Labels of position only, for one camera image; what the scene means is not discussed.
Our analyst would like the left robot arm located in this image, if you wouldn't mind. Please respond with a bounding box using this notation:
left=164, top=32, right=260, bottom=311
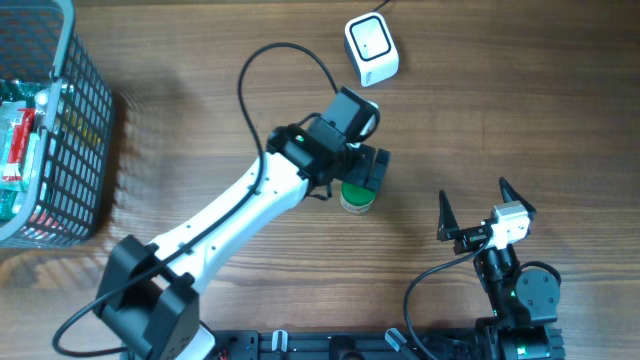
left=94, top=87, right=390, bottom=359

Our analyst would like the green foil packet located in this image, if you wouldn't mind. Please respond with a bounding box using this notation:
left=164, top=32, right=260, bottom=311
left=1, top=79, right=49, bottom=102

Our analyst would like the green lid white jar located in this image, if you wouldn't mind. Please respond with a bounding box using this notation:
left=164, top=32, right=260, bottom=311
left=340, top=182, right=376, bottom=214

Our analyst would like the grey plastic mesh basket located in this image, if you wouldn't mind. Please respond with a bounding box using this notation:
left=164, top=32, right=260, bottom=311
left=1, top=0, right=115, bottom=249

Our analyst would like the black right camera cable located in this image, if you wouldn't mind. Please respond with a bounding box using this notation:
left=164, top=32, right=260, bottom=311
left=402, top=237, right=494, bottom=360

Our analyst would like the black left camera cable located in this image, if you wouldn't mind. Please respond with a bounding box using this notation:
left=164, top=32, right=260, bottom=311
left=52, top=41, right=340, bottom=358

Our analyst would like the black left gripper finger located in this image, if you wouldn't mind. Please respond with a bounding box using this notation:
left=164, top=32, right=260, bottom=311
left=367, top=149, right=391, bottom=192
left=352, top=149, right=376, bottom=189

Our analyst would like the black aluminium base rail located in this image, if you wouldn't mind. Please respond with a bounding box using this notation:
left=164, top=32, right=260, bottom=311
left=199, top=327, right=566, bottom=360

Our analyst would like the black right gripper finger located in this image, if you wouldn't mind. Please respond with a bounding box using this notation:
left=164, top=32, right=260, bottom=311
left=437, top=190, right=459, bottom=242
left=499, top=177, right=536, bottom=215

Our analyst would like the white barcode scanner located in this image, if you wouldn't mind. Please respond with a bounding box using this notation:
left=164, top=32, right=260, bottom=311
left=344, top=12, right=400, bottom=87

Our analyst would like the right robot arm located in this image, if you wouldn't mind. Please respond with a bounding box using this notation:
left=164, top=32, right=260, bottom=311
left=437, top=178, right=566, bottom=360

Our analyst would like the red white snack packet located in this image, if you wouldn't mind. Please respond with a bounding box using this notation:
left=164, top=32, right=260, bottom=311
left=2, top=108, right=36, bottom=182

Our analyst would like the black camera cable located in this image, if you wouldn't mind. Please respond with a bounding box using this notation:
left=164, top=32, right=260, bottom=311
left=52, top=41, right=340, bottom=358
left=402, top=237, right=494, bottom=360

